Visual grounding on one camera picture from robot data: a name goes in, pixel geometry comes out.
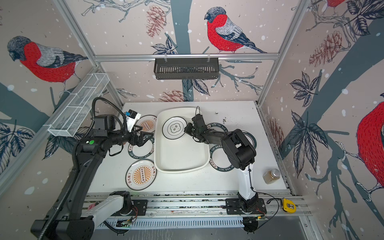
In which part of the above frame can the white plate thin line flower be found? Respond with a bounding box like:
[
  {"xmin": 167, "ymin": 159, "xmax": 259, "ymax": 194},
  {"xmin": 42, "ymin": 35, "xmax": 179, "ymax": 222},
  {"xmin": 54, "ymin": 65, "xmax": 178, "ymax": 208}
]
[{"xmin": 162, "ymin": 117, "xmax": 187, "ymax": 140}]

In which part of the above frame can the green red ring plate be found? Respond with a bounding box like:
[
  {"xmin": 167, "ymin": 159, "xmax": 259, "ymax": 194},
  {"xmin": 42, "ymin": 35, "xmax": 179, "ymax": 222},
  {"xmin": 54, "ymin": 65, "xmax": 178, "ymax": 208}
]
[{"xmin": 243, "ymin": 131, "xmax": 257, "ymax": 149}]

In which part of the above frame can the green rim plate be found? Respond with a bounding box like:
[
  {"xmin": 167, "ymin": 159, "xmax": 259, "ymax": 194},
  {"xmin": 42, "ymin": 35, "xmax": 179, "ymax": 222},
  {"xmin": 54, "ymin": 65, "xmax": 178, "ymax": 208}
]
[
  {"xmin": 210, "ymin": 145, "xmax": 235, "ymax": 172},
  {"xmin": 207, "ymin": 123, "xmax": 228, "ymax": 133},
  {"xmin": 128, "ymin": 142, "xmax": 155, "ymax": 160}
]

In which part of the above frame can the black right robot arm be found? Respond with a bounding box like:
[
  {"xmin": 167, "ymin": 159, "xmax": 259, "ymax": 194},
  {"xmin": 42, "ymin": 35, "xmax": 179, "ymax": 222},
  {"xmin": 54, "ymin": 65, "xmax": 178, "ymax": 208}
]
[{"xmin": 184, "ymin": 114, "xmax": 266, "ymax": 215}]

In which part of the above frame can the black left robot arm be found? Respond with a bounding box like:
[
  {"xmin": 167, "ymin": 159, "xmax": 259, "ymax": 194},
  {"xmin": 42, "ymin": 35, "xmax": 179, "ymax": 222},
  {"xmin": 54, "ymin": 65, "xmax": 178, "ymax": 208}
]
[{"xmin": 31, "ymin": 110, "xmax": 153, "ymax": 240}]

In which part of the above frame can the white plastic bin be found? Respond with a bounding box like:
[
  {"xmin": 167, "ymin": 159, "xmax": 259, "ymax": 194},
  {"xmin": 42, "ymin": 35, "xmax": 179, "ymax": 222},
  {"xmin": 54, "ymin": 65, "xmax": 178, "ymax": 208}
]
[{"xmin": 154, "ymin": 107, "xmax": 210, "ymax": 174}]

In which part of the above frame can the orange sunburst plate upper left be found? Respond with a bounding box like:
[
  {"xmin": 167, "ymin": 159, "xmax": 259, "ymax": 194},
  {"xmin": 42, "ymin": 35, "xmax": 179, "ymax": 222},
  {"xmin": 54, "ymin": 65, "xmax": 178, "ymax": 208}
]
[{"xmin": 136, "ymin": 115, "xmax": 157, "ymax": 133}]

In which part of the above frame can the orange sunburst plate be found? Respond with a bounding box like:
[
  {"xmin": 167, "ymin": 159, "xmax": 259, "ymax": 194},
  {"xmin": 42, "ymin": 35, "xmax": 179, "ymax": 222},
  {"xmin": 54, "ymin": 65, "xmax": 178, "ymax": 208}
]
[
  {"xmin": 136, "ymin": 115, "xmax": 157, "ymax": 133},
  {"xmin": 125, "ymin": 159, "xmax": 157, "ymax": 191}
]

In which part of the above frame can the orange sunburst plate lower left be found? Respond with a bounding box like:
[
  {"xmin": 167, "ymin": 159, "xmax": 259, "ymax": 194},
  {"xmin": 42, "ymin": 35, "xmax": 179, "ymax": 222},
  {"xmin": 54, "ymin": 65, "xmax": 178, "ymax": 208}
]
[{"xmin": 125, "ymin": 159, "xmax": 157, "ymax": 191}]

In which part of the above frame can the pink small object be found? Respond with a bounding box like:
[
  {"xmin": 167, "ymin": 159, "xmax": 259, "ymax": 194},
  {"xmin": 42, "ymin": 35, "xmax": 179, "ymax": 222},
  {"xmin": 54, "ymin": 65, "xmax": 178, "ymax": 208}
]
[{"xmin": 88, "ymin": 203, "xmax": 97, "ymax": 210}]

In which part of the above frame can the glass spice jar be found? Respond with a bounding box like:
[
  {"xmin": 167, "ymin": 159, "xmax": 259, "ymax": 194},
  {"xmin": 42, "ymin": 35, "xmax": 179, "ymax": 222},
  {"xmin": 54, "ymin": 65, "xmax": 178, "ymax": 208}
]
[{"xmin": 263, "ymin": 169, "xmax": 281, "ymax": 185}]

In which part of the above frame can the yellow tape measure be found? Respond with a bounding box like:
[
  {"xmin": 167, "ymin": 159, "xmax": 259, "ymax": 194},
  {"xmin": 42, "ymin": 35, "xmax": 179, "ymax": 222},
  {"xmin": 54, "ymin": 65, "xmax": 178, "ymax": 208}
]
[{"xmin": 282, "ymin": 198, "xmax": 297, "ymax": 214}]

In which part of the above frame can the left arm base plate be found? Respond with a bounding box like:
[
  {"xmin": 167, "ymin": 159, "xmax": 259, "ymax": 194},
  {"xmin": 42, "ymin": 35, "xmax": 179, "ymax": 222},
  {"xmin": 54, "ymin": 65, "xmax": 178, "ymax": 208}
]
[{"xmin": 118, "ymin": 200, "xmax": 148, "ymax": 217}]

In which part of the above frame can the black wall basket shelf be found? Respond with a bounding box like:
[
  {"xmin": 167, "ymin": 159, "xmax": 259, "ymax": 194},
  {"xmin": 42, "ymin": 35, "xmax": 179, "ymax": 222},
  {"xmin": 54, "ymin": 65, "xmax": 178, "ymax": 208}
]
[{"xmin": 154, "ymin": 58, "xmax": 220, "ymax": 80}]

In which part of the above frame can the white wire mesh basket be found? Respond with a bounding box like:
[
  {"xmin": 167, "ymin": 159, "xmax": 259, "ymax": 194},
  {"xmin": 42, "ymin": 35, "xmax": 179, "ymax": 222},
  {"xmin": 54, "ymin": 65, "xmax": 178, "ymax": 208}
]
[{"xmin": 48, "ymin": 73, "xmax": 110, "ymax": 137}]

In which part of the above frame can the aluminium rail front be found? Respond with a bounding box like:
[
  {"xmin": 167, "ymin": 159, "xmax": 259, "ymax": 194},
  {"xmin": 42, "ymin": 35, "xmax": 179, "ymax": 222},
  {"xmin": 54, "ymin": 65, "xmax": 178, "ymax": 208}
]
[{"xmin": 131, "ymin": 194, "xmax": 290, "ymax": 219}]

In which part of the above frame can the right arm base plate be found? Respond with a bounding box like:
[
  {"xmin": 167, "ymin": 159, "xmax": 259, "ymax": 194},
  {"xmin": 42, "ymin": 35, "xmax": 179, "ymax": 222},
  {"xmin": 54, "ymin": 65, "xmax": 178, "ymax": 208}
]
[{"xmin": 224, "ymin": 198, "xmax": 267, "ymax": 215}]

